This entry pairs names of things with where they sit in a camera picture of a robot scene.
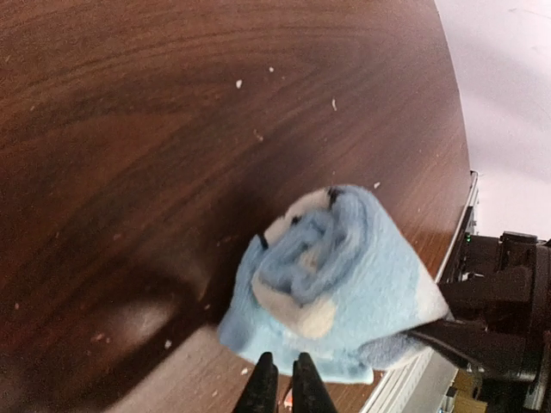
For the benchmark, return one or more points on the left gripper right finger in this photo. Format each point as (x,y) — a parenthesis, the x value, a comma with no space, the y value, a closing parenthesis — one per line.
(308,390)

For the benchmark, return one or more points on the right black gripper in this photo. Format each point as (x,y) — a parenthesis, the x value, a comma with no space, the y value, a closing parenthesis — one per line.
(498,293)

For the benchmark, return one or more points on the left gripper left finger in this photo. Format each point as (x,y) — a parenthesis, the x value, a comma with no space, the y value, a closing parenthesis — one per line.
(260,392)

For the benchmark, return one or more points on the blue polka dot towel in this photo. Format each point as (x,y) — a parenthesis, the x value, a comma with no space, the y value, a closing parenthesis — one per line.
(335,278)

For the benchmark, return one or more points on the front aluminium rail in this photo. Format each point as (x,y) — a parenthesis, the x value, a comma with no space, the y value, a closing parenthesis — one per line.
(418,379)

